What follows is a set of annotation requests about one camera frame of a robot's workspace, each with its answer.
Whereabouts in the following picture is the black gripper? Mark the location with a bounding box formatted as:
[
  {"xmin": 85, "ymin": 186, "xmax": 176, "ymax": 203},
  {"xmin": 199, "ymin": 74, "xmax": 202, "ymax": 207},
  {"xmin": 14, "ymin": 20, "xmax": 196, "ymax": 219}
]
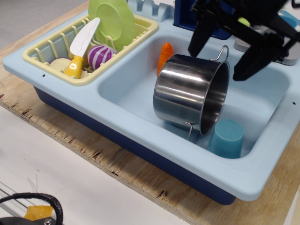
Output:
[{"xmin": 188, "ymin": 0, "xmax": 300, "ymax": 81}]

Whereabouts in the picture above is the stainless steel pot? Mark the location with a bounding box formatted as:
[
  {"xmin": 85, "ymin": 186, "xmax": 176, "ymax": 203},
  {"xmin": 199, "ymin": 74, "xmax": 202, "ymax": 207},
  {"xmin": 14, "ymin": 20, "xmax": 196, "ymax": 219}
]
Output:
[{"xmin": 153, "ymin": 45, "xmax": 230, "ymax": 136}]

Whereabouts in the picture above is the light blue toy sink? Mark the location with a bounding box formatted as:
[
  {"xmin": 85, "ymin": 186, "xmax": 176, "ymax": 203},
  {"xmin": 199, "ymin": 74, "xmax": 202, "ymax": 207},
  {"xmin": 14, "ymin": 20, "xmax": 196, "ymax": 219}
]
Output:
[{"xmin": 2, "ymin": 6, "xmax": 300, "ymax": 206}]

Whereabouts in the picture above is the grey toy faucet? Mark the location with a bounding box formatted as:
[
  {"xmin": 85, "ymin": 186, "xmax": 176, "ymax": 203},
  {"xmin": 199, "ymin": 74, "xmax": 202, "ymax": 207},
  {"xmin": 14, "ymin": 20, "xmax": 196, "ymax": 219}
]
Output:
[{"xmin": 234, "ymin": 26, "xmax": 300, "ymax": 66}]

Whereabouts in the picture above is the green plastic dish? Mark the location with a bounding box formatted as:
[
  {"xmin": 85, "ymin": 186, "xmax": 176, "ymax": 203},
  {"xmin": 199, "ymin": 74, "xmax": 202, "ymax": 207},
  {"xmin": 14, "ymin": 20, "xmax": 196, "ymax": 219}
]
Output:
[{"xmin": 238, "ymin": 17, "xmax": 250, "ymax": 27}]

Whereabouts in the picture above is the orange toy carrot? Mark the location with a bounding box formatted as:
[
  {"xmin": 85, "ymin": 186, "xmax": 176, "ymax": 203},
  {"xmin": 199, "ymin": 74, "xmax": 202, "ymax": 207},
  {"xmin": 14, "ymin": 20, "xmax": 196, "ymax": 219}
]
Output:
[{"xmin": 157, "ymin": 42, "xmax": 174, "ymax": 76}]

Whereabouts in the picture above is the blue plastic mug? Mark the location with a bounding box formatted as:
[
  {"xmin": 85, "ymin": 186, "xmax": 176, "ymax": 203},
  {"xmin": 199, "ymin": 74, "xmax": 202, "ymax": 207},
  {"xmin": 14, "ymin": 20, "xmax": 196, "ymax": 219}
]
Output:
[{"xmin": 280, "ymin": 10, "xmax": 300, "ymax": 28}]

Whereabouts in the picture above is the light blue utensil holder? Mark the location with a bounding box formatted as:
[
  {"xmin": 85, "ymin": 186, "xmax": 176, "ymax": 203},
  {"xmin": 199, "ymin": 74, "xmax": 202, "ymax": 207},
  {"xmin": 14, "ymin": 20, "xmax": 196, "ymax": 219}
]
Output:
[{"xmin": 127, "ymin": 0, "xmax": 174, "ymax": 23}]

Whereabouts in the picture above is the teal plastic cup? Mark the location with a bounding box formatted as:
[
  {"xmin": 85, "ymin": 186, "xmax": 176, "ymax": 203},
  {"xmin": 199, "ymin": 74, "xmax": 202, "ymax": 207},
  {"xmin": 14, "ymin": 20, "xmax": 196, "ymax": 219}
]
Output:
[{"xmin": 207, "ymin": 119, "xmax": 244, "ymax": 159}]

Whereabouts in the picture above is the green plastic plate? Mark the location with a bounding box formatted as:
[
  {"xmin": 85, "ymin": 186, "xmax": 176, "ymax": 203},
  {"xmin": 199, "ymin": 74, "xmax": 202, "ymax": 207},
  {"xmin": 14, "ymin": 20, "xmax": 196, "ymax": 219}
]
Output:
[{"xmin": 88, "ymin": 0, "xmax": 135, "ymax": 52}]

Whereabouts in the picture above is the purple striped toy onion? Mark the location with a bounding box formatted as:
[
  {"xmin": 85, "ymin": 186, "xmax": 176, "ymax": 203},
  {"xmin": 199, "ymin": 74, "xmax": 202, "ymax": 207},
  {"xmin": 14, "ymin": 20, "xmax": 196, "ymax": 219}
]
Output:
[{"xmin": 87, "ymin": 44, "xmax": 118, "ymax": 70}]

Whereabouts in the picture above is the pale yellow dish rack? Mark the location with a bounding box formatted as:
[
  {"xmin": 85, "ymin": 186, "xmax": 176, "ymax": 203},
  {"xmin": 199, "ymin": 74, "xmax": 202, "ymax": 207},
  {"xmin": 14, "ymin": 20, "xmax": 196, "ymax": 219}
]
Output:
[{"xmin": 22, "ymin": 14, "xmax": 159, "ymax": 86}]

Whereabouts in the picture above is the white yellow toy knife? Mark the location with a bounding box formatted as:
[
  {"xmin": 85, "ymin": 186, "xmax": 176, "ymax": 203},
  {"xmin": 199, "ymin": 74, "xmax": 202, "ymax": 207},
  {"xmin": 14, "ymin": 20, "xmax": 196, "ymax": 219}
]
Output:
[{"xmin": 64, "ymin": 17, "xmax": 101, "ymax": 79}]

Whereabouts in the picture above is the plywood board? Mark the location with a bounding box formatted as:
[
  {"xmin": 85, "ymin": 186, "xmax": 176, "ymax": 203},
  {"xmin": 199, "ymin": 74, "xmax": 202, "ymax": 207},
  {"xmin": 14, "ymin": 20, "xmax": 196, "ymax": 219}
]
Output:
[{"xmin": 0, "ymin": 0, "xmax": 300, "ymax": 225}]

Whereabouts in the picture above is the pale yellow small plate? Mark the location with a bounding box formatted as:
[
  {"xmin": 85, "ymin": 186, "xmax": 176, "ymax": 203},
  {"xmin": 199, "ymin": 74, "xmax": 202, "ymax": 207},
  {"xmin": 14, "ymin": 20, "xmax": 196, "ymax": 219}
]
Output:
[{"xmin": 50, "ymin": 58, "xmax": 88, "ymax": 79}]

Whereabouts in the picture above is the yellow tape piece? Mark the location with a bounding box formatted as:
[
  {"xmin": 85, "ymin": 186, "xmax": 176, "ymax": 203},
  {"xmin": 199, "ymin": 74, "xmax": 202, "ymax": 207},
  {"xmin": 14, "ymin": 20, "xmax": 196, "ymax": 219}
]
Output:
[{"xmin": 24, "ymin": 205, "xmax": 53, "ymax": 221}]

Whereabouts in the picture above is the black braided cable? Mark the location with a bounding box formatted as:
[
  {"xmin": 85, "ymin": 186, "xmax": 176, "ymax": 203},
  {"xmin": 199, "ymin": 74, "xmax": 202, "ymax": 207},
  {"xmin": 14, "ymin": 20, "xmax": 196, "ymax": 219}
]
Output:
[{"xmin": 0, "ymin": 192, "xmax": 64, "ymax": 225}]

